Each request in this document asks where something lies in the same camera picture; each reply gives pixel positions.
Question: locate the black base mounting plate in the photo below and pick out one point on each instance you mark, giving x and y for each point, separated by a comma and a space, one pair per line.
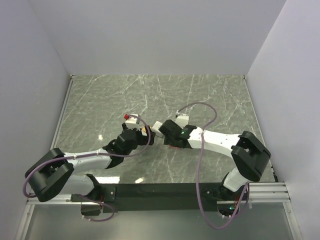
164, 196

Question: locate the orange plug adapter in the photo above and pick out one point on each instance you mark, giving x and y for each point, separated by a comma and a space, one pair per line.
145, 130

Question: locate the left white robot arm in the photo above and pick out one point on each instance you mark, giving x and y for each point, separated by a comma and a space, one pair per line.
58, 172

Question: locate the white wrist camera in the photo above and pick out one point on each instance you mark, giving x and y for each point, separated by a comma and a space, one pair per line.
131, 121
181, 119

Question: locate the white socket cube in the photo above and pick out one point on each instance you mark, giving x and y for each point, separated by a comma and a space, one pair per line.
156, 129

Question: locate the pink plug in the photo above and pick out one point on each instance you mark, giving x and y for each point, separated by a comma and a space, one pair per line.
174, 147

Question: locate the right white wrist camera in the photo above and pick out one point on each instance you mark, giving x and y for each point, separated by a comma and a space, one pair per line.
181, 119

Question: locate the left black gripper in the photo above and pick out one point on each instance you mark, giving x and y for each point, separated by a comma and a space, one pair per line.
144, 139

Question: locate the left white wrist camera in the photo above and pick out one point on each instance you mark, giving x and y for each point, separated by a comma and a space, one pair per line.
131, 121

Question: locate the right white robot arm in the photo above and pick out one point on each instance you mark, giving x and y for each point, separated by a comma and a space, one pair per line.
247, 151

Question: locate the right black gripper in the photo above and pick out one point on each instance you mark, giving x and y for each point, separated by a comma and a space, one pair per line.
168, 141

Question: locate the aluminium rail frame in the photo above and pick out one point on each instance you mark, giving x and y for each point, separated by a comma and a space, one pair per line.
158, 157

